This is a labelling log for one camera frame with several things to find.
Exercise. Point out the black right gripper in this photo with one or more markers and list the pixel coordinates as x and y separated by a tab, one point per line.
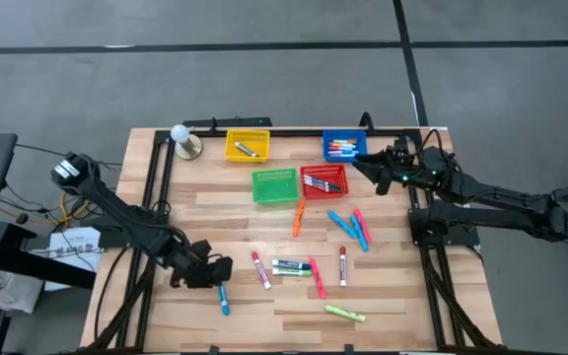
414	167

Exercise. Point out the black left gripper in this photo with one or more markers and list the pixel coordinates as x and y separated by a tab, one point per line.
192	268

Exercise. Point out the cyan Expo marker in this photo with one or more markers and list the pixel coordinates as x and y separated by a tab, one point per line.
224	301

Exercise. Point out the orange cap white marker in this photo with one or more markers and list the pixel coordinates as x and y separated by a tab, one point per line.
348	141
337	145

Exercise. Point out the thin dark blue marker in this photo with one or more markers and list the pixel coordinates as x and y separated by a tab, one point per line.
316	178

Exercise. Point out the thin red whiteboard marker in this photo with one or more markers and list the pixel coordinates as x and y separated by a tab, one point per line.
313	187

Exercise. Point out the orange highlighter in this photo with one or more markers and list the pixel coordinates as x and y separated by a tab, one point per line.
299	218

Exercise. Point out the dark green Expo marker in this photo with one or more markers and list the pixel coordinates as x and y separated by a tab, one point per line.
246	149

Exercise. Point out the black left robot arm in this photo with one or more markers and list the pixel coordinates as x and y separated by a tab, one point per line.
116	212

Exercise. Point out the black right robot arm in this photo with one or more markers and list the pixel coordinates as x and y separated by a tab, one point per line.
501	197

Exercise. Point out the blue plastic basket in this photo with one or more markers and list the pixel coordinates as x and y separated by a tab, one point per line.
364	148

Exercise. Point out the magenta Expo marker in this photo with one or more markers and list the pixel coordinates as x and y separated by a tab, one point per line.
261	270

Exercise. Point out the red plastic basket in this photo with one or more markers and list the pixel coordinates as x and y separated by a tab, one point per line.
338	194

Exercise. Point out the pink highlighter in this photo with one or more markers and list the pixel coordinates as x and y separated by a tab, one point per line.
363	227
318	278

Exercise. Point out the black table clamp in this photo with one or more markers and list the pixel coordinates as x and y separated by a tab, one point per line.
366	115

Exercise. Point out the cyan highlighter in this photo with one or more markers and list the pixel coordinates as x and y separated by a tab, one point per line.
341	224
359	234

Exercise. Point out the light green Expo marker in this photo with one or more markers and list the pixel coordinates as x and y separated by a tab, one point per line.
291	271

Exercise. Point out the blue Expo marker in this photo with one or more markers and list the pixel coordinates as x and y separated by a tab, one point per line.
291	264

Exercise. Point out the green plastic basket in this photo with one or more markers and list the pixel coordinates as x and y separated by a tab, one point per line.
276	186

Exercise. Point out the yellow plastic basket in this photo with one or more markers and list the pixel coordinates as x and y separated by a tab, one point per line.
232	155

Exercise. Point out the lime green highlighter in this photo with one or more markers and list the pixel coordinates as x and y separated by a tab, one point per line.
344	313

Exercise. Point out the black power strip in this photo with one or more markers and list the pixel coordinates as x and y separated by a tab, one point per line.
244	121

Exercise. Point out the white bulb table lamp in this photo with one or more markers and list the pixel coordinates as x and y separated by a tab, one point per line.
180	133

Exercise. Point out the white printed paper sheet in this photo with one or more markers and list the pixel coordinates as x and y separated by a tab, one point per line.
74	251

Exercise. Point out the grey plastic bag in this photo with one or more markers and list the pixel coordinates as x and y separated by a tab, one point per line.
13	293

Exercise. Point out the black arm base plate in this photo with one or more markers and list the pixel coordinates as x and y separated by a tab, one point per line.
109	239
456	239

